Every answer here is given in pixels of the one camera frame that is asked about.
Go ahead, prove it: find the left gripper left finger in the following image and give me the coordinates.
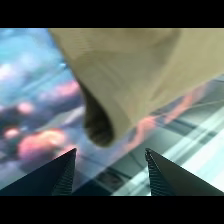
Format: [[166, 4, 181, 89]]
[[0, 147, 78, 197]]

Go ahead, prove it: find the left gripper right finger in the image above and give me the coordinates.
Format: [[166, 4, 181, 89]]
[[144, 148, 224, 197]]

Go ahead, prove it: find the brown garment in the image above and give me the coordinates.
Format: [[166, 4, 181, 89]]
[[47, 27, 224, 148]]

